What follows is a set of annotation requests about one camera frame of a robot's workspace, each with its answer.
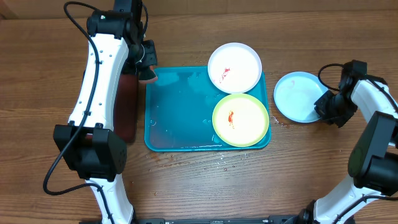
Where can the pink white plate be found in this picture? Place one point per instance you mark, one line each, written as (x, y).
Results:
(234, 68)

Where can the light blue plate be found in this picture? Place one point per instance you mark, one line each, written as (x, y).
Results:
(295, 95)

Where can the yellow plate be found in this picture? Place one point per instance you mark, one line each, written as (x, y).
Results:
(240, 120)

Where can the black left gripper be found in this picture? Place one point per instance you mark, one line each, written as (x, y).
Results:
(152, 58)

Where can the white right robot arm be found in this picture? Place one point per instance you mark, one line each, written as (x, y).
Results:
(372, 170)

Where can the dark red tray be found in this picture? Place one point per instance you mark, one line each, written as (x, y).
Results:
(125, 108)

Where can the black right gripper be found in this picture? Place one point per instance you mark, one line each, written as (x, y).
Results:
(337, 117)

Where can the green red sponge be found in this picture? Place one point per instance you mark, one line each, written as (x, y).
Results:
(147, 75)

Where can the teal plastic tray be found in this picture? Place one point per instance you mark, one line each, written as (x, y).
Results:
(178, 113)

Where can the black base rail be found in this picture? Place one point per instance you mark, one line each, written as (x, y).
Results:
(273, 219)

